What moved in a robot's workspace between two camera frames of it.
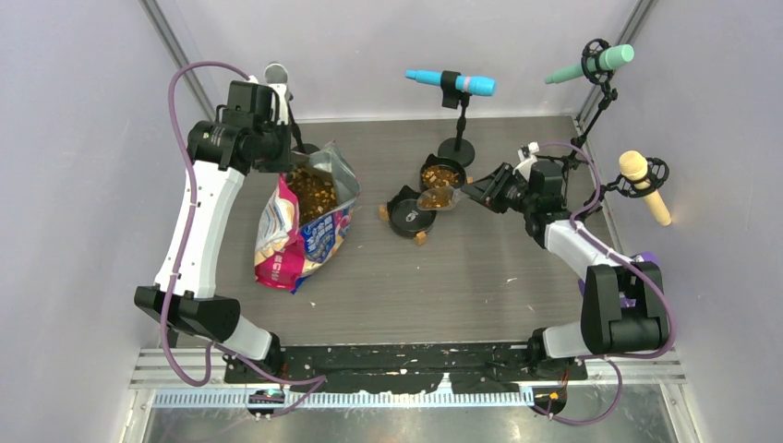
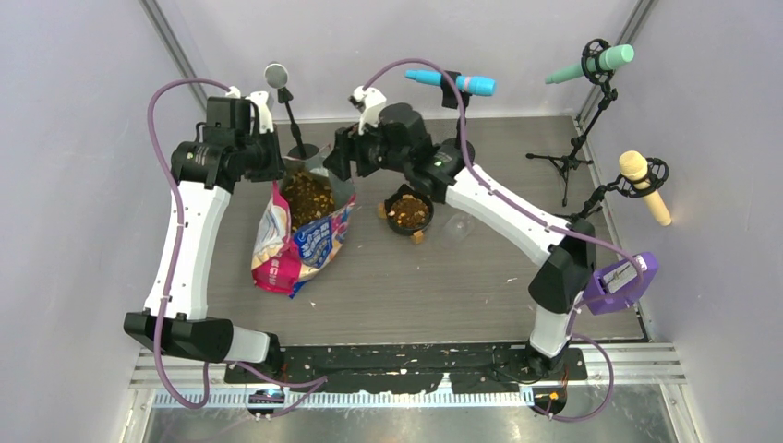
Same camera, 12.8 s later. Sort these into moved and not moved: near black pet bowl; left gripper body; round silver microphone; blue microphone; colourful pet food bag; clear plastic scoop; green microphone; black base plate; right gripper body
Moved: clear plastic scoop; right gripper body; left gripper body
Not moved: colourful pet food bag; blue microphone; black base plate; round silver microphone; near black pet bowl; green microphone
